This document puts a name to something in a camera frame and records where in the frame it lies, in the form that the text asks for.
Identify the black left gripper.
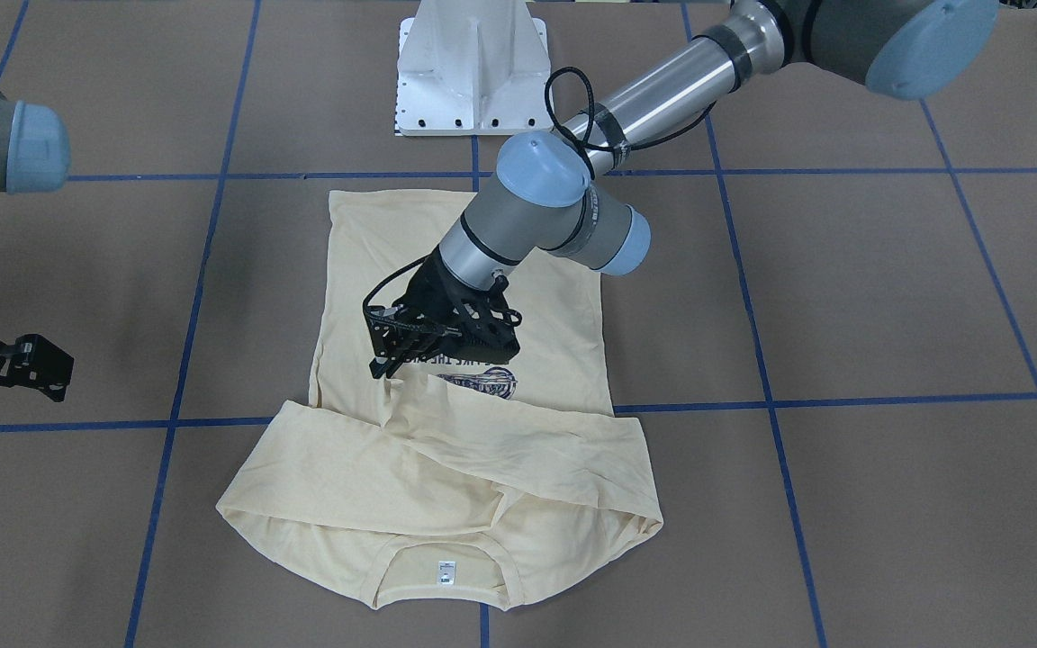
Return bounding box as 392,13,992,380
364,253,492,379

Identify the beige long-sleeve printed shirt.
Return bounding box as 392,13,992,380
215,189,663,610

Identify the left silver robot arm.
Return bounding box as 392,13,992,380
363,1,999,379

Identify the left gripper camera bracket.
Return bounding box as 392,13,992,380
437,274,522,365

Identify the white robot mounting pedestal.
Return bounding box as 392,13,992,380
394,1,551,137

